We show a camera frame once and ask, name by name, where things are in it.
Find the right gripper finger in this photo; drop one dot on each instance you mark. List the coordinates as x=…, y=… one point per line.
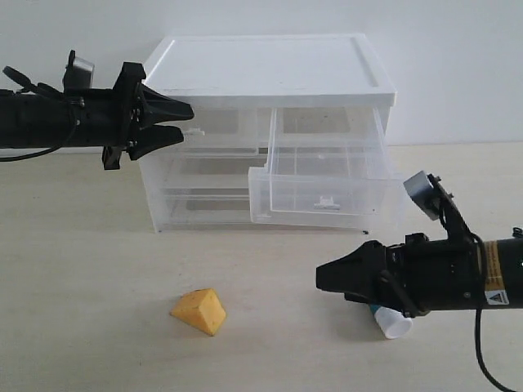
x=385, y=296
x=355, y=272

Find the yellow cheese wedge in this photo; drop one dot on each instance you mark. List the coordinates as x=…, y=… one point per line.
x=200, y=309

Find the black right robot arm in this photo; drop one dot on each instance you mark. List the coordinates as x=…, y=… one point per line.
x=503, y=273

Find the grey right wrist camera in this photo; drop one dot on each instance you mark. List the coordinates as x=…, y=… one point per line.
x=421, y=188

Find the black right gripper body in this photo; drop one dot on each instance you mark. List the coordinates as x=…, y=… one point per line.
x=424, y=276

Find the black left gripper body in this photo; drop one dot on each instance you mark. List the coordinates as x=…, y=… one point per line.
x=105, y=115

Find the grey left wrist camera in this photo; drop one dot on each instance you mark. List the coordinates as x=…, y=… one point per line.
x=78, y=73

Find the white plastic drawer cabinet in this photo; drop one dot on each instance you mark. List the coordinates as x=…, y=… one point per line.
x=270, y=72

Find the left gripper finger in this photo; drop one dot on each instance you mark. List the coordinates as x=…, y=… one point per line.
x=156, y=108
x=152, y=138

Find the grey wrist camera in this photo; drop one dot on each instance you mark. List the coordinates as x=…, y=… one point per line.
x=421, y=188
x=78, y=73

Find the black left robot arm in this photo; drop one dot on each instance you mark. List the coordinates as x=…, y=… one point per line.
x=39, y=117

